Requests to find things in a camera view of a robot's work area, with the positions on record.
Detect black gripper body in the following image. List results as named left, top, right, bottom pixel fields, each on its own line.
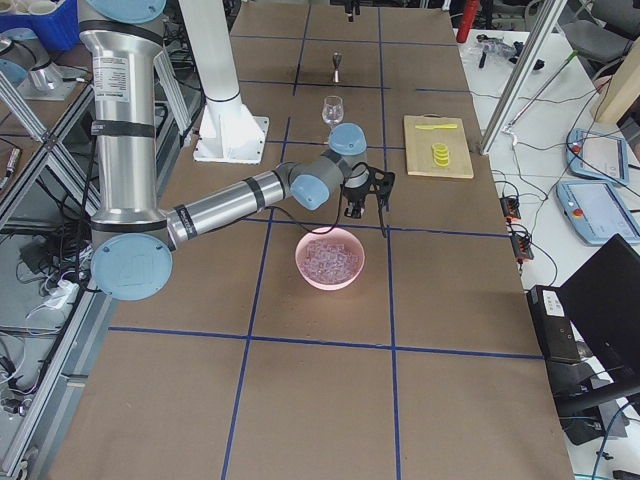
left=342, top=172, right=371, bottom=212

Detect clear plastic bag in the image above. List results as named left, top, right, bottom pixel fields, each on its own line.
left=472, top=34, right=524, bottom=64

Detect green handled reacher stick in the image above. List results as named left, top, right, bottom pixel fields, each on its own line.
left=501, top=50, right=579, bottom=144

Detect teach pendant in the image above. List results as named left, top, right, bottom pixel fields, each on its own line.
left=566, top=129, right=629, bottom=186
left=556, top=180, right=639, bottom=246

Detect aluminium frame post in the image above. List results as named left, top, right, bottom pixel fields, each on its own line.
left=479, top=0, right=567, bottom=155

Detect wooden cutting board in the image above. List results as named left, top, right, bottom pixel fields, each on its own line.
left=403, top=115, right=474, bottom=180

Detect yellow plastic knife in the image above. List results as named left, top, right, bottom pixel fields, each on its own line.
left=414, top=123, right=458, bottom=131

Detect black monitor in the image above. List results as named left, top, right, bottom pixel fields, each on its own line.
left=557, top=234, right=639, bottom=401

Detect far teach pendant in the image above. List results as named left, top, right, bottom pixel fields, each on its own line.
left=566, top=129, right=629, bottom=186

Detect pink bowl with ice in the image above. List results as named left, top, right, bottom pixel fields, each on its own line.
left=294, top=227, right=365, bottom=291

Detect near teach pendant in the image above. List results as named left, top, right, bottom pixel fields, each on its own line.
left=556, top=180, right=639, bottom=246

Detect wooden plank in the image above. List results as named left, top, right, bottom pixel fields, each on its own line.
left=594, top=53, right=639, bottom=123

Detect yellow lemon slices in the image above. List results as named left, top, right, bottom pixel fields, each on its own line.
left=431, top=143, right=450, bottom=168

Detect clear wine glass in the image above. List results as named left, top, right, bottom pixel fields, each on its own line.
left=322, top=95, right=344, bottom=130

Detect blue storage bin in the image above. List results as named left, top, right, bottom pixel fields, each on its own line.
left=1, top=1, right=79, bottom=51

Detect steel jigger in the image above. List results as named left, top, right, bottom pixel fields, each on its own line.
left=332, top=52, right=343, bottom=84

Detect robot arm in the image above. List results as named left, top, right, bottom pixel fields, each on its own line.
left=78, top=1, right=367, bottom=301

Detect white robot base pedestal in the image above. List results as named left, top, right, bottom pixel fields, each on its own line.
left=179, top=0, right=269, bottom=165

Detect black computer box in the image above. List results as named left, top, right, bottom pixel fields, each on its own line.
left=526, top=285, right=593, bottom=365

